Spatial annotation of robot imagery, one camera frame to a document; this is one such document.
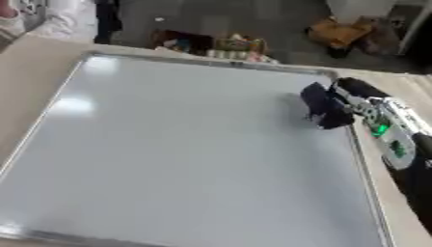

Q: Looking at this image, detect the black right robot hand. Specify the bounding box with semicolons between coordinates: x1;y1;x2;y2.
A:
315;76;393;130

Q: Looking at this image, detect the tan cardboard box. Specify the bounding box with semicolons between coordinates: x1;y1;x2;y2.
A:
305;16;375;50

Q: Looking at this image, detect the brown bag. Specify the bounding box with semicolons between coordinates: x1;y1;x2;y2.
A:
352;15;402;56

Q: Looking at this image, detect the white cabinet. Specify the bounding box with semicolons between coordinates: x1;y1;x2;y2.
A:
324;0;400;24

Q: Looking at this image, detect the white pole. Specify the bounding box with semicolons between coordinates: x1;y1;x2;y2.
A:
394;0;432;56

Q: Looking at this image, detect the green box with small items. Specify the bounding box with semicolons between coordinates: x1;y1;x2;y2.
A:
212;33;270;54

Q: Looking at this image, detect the dark brown open box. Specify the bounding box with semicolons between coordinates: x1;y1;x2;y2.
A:
147;29;216;56

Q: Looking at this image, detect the black stand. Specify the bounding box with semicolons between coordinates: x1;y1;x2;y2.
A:
93;0;125;45

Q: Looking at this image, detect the person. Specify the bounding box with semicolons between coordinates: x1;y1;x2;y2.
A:
0;0;96;42

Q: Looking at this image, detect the white whiteboard with silver frame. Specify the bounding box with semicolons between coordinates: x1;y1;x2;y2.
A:
0;51;397;247

